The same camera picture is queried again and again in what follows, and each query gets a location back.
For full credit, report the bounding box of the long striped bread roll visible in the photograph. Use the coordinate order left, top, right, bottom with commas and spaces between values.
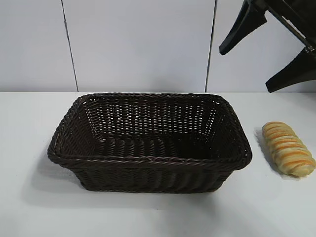
261, 120, 316, 177

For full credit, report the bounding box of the dark brown wicker basket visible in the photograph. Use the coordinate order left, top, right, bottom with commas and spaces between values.
46, 92, 254, 195

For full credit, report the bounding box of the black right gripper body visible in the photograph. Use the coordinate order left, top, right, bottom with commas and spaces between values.
263, 0, 312, 52

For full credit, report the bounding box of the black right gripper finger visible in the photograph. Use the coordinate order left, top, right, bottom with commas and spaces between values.
219, 0, 268, 56
265, 46, 316, 94

